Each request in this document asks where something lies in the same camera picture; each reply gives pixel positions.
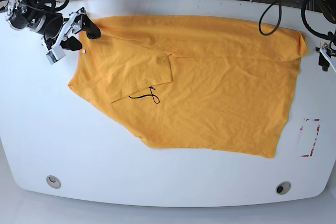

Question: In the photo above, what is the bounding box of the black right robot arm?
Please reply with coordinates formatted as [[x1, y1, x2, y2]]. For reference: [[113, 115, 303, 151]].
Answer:
[[2, 0, 101, 64]]

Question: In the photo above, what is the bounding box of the yellow orange T-shirt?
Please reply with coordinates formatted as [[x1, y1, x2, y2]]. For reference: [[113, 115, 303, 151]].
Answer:
[[68, 15, 308, 158]]

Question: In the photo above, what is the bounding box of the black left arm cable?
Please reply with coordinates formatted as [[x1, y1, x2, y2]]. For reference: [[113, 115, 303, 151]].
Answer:
[[258, 0, 334, 40]]

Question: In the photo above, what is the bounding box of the right grey table grommet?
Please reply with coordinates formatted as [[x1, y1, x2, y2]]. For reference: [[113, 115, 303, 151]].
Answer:
[[276, 182, 291, 195]]

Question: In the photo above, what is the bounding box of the grey table grommet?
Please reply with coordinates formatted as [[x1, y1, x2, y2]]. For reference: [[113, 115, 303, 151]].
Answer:
[[276, 182, 291, 195], [46, 175, 61, 189]]

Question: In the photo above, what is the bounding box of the left grey table grommet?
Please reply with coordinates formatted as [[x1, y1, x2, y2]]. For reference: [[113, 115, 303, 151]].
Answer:
[[46, 175, 61, 189]]

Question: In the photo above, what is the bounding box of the red tape rectangle marking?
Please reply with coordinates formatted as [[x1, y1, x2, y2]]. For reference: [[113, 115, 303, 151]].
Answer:
[[298, 119, 321, 157]]

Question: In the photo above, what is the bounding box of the black string on shirt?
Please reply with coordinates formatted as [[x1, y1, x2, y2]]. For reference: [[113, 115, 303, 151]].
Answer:
[[128, 86, 161, 105]]

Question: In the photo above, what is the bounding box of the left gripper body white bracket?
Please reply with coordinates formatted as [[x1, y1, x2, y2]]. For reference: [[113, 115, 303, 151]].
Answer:
[[314, 32, 335, 72]]

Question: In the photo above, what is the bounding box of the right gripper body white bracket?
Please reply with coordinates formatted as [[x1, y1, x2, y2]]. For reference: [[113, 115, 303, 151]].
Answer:
[[5, 0, 87, 66]]

